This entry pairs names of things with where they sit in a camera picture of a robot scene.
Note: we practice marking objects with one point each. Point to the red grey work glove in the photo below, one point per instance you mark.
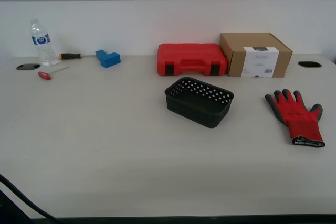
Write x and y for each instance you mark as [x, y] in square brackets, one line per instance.
[296, 113]

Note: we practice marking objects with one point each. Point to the black perforated plastic basket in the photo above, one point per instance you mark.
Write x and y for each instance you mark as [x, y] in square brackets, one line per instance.
[194, 113]

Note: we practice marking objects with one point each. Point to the red plastic tool case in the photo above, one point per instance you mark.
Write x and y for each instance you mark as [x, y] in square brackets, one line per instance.
[189, 53]

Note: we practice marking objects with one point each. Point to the blue plastic block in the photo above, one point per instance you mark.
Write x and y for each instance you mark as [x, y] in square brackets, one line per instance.
[107, 59]

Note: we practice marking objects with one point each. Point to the brown cardboard box white label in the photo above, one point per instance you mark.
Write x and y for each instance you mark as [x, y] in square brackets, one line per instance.
[236, 58]

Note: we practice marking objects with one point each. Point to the clear plastic water bottle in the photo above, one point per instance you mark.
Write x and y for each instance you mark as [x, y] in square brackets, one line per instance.
[45, 51]

